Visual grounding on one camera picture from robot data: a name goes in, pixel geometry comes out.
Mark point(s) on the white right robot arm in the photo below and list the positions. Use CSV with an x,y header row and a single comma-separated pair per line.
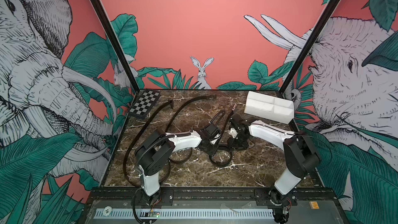
x,y
301,155

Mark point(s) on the white slotted cable duct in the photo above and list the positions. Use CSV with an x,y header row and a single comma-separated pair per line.
x,y
181,213

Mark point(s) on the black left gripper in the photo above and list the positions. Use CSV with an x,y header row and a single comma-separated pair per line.
x,y
213,151

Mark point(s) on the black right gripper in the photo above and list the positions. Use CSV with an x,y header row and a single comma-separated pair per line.
x,y
233,145

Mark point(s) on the long black belt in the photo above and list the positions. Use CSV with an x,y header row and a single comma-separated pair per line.
x,y
169,103

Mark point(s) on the black frame post left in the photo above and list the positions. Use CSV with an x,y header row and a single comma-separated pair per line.
x,y
114,41

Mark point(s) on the black frame post right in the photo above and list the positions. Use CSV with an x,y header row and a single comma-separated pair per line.
x,y
318,28

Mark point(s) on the black frame post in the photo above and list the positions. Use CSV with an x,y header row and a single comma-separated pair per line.
x,y
318,28
114,41

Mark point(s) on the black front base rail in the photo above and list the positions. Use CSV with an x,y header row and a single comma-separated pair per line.
x,y
170,195

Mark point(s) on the orange warning sticker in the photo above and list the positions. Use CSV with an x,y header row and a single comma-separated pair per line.
x,y
314,205

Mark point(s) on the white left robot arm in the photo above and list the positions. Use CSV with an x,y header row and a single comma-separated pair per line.
x,y
154,153

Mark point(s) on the white divided storage box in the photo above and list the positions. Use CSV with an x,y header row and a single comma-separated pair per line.
x,y
269,107

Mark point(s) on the black belt with metal buckle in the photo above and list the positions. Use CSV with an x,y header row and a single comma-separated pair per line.
x,y
218,146

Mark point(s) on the black white checkerboard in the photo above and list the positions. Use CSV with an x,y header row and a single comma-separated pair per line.
x,y
144,104

